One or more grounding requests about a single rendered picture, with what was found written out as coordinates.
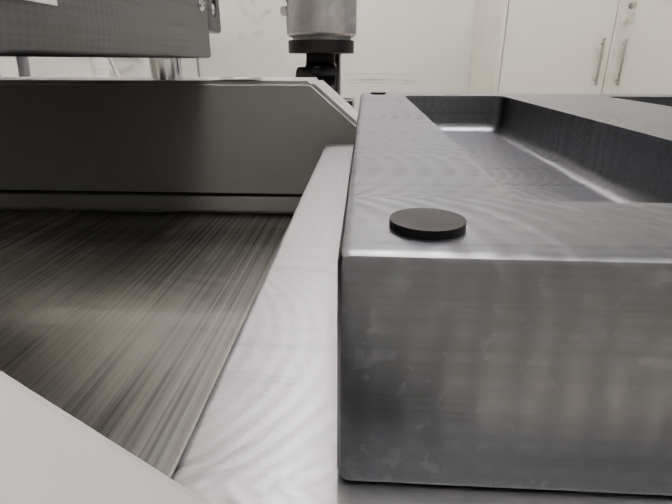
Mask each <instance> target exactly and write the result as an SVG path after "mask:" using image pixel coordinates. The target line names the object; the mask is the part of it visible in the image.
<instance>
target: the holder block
mask: <svg viewBox="0 0 672 504"><path fill-rule="evenodd" d="M337 468H338V470H339V473H340V475H341V477H342V478H343V479H346V480H348V481H366V482H387V483H408V484H430V485H451V486H472V487H493V488H515V489H536V490H557V491H578V492H599V493H621V494H642V495H663V496H672V94H442V93H386V92H370V93H362V94H361V96H360V103H359V111H358V118H357V125H356V132H355V139H354V146H353V153H352V161H351V168H350V175H349V182H348V189H347V196H346V203H345V211H344V218H343V225H342V232H341V239H340V246H339V253H338V260H337Z"/></svg>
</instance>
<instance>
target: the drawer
mask: <svg viewBox="0 0 672 504"><path fill-rule="evenodd" d="M353 146H354V144H326V146H325V148H324V150H323V152H322V155H321V157H320V159H319V161H318V163H317V165H316V167H315V170H314V172H313V174H312V176H311V178H310V180H309V182H308V185H307V187H306V189H305V191H304V193H303V195H302V197H301V200H300V202H299V204H298V206H297V208H296V210H295V212H294V215H293V217H292V219H291V221H290V223H289V225H288V227H287V230H286V232H285V234H284V236H283V238H282V240H281V242H280V245H279V247H278V249H277V251H276V253H275V255H274V257H273V260H272V262H271V264H270V266H269V268H268V270H267V272H266V275H265V277H264V279H263V281H262V283H261V285H260V288H259V290H258V292H257V294H256V296H255V298H254V300H253V303H252V305H251V307H250V309H249V311H248V313H247V315H246V318H245V320H244V322H243V324H242V326H241V328H240V330H239V333H238V335H237V337H236V339H235V341H234V343H233V345H232V348H231V350H230V352H229V354H228V356H227V358H226V360H225V363H224V365H223V367H222V369H221V371H220V373H219V375H218V378H217V380H216V382H215V384H214V386H213V388H212V390H211V393H210V395H209V397H208V399H207V401H206V403H205V405H204V408H203V410H202V412H201V414H200V416H199V418H198V420H197V423H196V425H195V427H194V429H193V431H192V433H191V436H190V438H189V440H188V442H187V444H186V446H185V448H184V451H183V453H182V455H181V457H180V459H179V461H178V463H177V466H176V468H175V470H174V472H173V474H172V476H171V479H173V480H174V481H176V482H177V483H179V484H181V485H182V486H184V487H185V488H187V489H188V490H190V491H192V492H193V493H195V494H196V495H198V496H200V497H201V498H203V499H204V500H206V501H207V502H209V503H211V504H672V496H663V495H642V494H621V493H599V492H578V491H557V490H536V489H515V488H493V487H472V486H451V485H430V484H408V483H387V482H366V481H348V480H346V479H343V478H342V477H341V475H340V473H339V470H338V468H337V260H338V253H339V246H340V239H341V232H342V225H343V218H344V211H345V203H346V196H347V189H348V182H349V175H350V168H351V161H352V153H353Z"/></svg>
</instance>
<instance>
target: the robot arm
mask: <svg viewBox="0 0 672 504"><path fill-rule="evenodd" d="M285 1H286V3H287V6H282V7H281V8H280V14H281V15H282V16H287V18H286V28H287V35H288V36H289V37H292V40H289V41H288V50H289V53H290V54H306V65H305V67H298V68H297V70H296V75H295V77H316V78H317V79H318V80H323V81H324V82H326V83H327V84H328V85H329V86H330V87H331V88H332V89H333V90H334V91H335V92H337V93H338V94H339V95H340V96H341V54H353V53H354V41H353V40H351V37H354V36H355V35H356V25H357V0H285ZM343 99H344V100H345V101H347V102H348V103H349V104H350V105H351V106H352V107H353V108H354V98H343Z"/></svg>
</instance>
